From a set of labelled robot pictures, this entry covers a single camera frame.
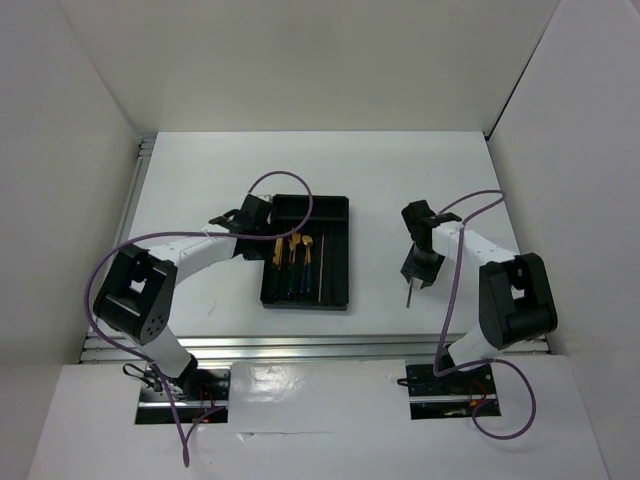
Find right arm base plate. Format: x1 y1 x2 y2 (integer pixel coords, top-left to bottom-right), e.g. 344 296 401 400
396 364 501 420

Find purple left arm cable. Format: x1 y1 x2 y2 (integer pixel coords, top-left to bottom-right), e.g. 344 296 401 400
82 171 314 469

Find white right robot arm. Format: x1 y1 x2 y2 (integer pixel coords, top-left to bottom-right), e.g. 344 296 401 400
401 223 558 392

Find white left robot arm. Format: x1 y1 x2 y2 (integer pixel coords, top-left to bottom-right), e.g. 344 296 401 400
93 216 272 399

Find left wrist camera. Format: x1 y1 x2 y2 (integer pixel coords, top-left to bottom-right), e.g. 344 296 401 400
209 194 273 236

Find aluminium left rail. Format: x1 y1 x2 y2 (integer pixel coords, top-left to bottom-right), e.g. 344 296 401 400
113 133 158 246

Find black cutlery tray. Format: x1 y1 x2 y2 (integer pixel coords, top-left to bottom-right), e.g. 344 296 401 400
260 195 350 311

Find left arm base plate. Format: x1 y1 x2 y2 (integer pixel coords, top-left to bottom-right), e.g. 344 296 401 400
122 363 231 425

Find aluminium front rail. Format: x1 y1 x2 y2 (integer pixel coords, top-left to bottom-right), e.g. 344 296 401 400
79 334 551 364

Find gold fork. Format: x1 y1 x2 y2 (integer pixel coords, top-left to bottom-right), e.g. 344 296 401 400
285 232 301 301

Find gold knife green handle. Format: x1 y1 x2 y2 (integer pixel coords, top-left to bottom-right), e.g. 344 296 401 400
269 238 284 299

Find aluminium rail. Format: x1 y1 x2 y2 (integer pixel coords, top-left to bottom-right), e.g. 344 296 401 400
113 133 158 246
79 334 551 364

